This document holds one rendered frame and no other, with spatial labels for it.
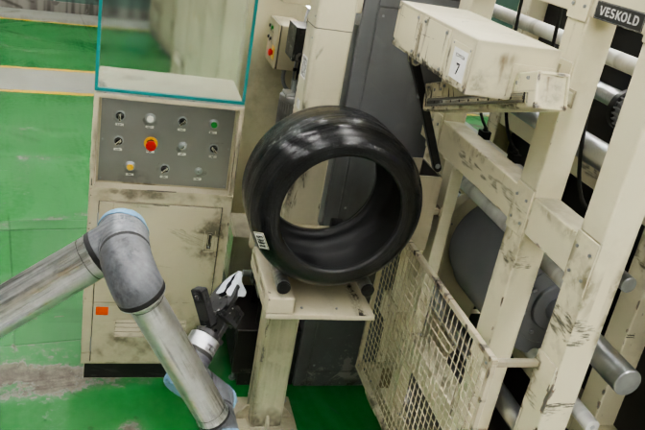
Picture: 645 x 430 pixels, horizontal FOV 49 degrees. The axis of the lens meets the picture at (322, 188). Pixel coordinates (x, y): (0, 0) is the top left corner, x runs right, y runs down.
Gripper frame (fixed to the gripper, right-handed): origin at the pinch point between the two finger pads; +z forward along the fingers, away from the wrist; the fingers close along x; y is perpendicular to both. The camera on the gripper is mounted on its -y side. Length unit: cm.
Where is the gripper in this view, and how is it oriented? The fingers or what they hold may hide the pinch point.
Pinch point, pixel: (236, 274)
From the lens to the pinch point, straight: 210.8
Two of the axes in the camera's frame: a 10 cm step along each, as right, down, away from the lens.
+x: 7.8, 0.2, -6.2
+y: 4.6, 6.5, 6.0
